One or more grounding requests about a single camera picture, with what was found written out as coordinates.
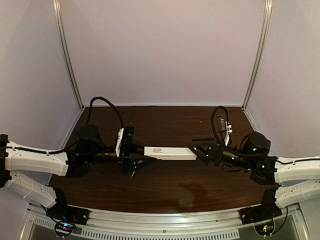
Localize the right aluminium frame post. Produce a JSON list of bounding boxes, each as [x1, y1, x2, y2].
[[243, 0, 273, 108]]

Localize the front aluminium rail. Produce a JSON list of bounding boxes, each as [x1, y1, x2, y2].
[[18, 203, 311, 240]]

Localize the white remote control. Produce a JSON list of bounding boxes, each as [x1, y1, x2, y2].
[[144, 146, 197, 161]]

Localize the aluminium frame post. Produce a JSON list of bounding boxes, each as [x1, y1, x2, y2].
[[243, 0, 273, 108], [52, 0, 84, 110]]

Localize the left aluminium frame post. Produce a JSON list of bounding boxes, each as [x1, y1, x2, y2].
[[52, 0, 84, 110]]

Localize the black cable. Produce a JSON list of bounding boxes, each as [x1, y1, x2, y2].
[[211, 105, 276, 161], [62, 96, 125, 153]]

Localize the left black cable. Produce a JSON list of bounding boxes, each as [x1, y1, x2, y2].
[[62, 96, 125, 153]]

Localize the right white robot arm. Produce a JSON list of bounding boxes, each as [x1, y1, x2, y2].
[[188, 131, 320, 209]]

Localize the right black cable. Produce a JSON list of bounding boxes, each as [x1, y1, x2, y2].
[[211, 105, 276, 161]]

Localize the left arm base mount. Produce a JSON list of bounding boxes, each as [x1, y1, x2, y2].
[[43, 205, 90, 239]]

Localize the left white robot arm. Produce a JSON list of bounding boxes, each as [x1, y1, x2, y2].
[[0, 124, 156, 212]]

